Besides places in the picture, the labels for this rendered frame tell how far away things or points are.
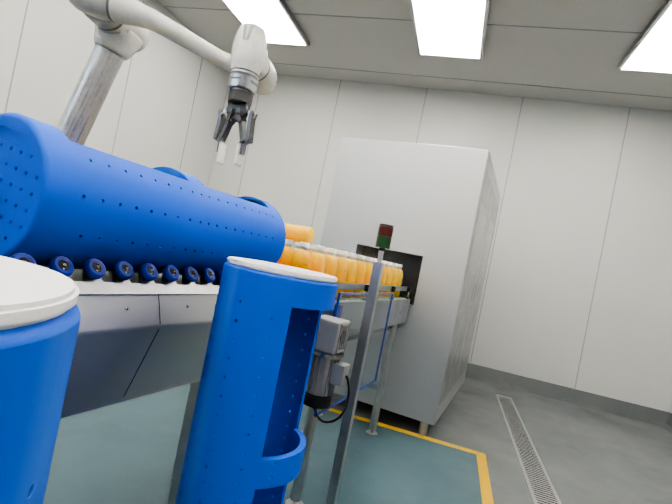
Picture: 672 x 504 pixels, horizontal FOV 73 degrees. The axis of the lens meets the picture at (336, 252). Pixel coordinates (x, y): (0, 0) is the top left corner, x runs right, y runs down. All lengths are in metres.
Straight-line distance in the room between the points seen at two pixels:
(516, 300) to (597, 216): 1.31
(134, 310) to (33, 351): 0.87
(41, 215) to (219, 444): 0.58
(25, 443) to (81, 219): 0.73
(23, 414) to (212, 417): 0.83
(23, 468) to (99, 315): 0.79
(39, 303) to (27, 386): 0.04
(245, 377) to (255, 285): 0.20
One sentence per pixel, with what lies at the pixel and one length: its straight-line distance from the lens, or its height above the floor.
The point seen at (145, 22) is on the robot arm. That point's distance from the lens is 1.73.
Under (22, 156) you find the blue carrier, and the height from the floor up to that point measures 1.15.
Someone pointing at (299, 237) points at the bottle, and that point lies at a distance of 1.91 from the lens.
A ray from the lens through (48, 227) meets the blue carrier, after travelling 0.97.
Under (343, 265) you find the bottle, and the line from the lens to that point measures 2.07.
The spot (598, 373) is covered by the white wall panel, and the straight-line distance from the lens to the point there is 6.00.
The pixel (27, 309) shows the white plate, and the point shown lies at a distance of 0.27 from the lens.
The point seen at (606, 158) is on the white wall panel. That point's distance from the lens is 6.11.
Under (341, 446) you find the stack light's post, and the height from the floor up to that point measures 0.32.
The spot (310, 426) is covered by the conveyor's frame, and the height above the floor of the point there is 0.36.
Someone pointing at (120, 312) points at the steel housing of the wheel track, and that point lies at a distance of 1.12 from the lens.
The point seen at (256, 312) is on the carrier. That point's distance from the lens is 1.01.
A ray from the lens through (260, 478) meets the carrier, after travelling 1.12.
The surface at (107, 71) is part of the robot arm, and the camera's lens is 1.93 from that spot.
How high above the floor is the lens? 1.09
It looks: level
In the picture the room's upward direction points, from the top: 11 degrees clockwise
